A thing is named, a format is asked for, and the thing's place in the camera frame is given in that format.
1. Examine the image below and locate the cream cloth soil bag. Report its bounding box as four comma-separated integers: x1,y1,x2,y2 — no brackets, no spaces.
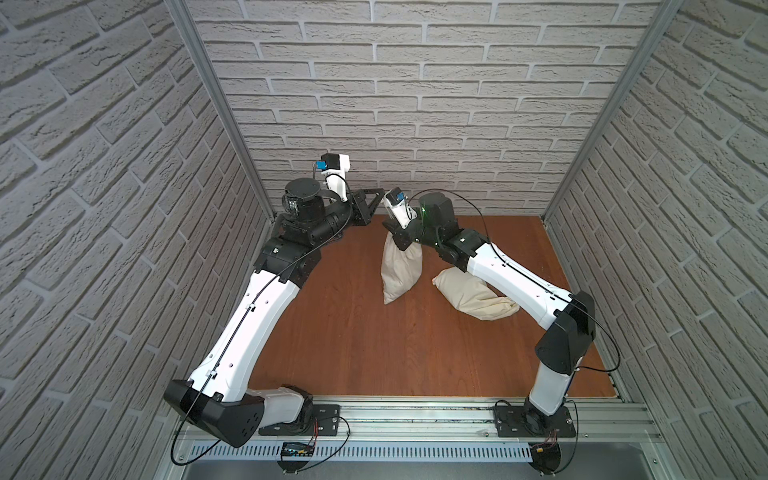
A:
432,267,520,321
381,233,423,305

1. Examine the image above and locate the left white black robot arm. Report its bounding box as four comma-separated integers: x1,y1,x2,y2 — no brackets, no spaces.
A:
164,174,385,447

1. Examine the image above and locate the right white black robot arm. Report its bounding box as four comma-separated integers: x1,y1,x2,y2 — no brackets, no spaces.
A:
384,188,596,428

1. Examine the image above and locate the left small circuit board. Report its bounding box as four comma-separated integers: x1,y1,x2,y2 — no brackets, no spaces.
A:
278,442,315,472

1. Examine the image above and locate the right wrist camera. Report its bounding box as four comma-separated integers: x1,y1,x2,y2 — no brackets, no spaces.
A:
384,187,418,229

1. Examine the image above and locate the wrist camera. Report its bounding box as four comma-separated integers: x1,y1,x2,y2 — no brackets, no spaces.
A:
316,153,351,202
384,187,418,229

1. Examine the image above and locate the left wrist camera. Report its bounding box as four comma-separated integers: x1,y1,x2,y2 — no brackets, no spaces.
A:
316,153,351,202

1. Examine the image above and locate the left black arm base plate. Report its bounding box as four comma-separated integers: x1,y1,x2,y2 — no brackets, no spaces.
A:
258,404,341,437

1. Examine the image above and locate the aluminium front rail frame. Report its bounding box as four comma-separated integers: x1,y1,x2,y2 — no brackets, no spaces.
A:
152,335,685,480

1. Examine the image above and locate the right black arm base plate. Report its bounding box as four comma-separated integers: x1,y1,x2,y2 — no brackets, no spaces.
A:
491,401,577,439

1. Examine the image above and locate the left corner aluminium post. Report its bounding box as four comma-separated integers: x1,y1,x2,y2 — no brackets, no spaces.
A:
167,0,277,223

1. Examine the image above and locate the corner aluminium post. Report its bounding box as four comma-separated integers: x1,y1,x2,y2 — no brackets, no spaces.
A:
541,0,684,223
167,0,277,223

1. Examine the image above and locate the right corner aluminium post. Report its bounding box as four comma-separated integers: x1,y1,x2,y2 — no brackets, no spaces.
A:
541,0,684,223

